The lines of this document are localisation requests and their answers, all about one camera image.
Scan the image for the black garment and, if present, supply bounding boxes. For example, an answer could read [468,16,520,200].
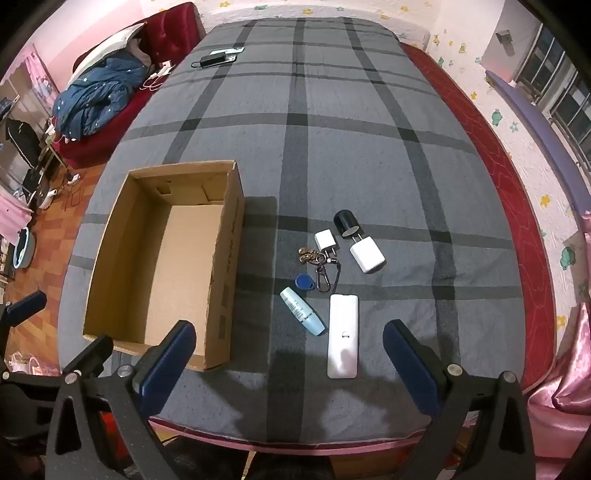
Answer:
[4,117,42,167]

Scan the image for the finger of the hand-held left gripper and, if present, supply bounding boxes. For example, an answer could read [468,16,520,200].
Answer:
[0,291,48,365]
[61,335,115,378]

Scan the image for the beaded keychain with carabiner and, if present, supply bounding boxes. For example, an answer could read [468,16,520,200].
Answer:
[297,247,343,294]

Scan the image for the white remote control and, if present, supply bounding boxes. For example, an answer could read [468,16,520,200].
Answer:
[327,293,359,380]

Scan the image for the metal frame table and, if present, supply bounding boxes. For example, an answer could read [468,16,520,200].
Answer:
[28,115,65,204]

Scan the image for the red velvet sofa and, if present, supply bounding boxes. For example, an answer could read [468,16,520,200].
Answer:
[51,2,206,171]

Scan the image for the grey plaid blanket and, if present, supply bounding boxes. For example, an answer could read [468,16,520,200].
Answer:
[58,17,527,446]

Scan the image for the light blue cosmetic tube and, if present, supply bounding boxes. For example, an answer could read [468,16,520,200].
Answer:
[280,286,327,336]

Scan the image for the barred window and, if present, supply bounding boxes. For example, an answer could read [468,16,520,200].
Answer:
[515,23,591,171]

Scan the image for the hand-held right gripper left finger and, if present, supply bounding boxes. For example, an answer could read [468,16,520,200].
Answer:
[45,320,197,480]

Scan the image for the blue plastic basin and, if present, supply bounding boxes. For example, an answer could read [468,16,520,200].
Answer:
[13,228,34,271]

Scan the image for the white charger cables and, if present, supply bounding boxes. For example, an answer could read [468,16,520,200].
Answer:
[141,62,176,90]

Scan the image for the cardboard box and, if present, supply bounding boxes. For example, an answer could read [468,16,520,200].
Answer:
[82,160,245,372]

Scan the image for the red quilted mattress cover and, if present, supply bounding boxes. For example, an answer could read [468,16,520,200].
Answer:
[399,41,571,416]

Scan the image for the large white charger plug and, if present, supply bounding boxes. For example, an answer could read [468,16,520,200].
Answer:
[348,233,385,275]

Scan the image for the black cylindrical cap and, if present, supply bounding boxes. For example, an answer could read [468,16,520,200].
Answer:
[333,209,361,238]

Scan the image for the pink plastic basket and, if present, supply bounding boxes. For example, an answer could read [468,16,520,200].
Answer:
[7,352,60,376]

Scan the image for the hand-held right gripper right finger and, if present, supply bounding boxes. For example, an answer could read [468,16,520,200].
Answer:
[382,319,539,480]

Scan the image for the pink hanging cloth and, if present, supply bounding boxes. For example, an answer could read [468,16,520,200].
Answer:
[0,191,33,236]

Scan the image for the black power adapter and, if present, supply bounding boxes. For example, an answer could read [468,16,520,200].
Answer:
[191,52,238,69]

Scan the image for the white pillow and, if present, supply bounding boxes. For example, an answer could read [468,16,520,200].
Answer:
[67,22,148,88]

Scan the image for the small white charger plug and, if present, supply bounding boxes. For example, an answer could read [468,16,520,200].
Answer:
[314,229,339,257]

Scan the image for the blue star-print jacket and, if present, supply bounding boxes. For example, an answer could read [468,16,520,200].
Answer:
[52,48,153,141]

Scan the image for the purple window sill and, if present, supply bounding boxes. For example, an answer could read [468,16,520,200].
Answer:
[485,69,591,217]

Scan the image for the pink satin cloth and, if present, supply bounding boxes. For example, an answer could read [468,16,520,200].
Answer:
[526,302,591,462]

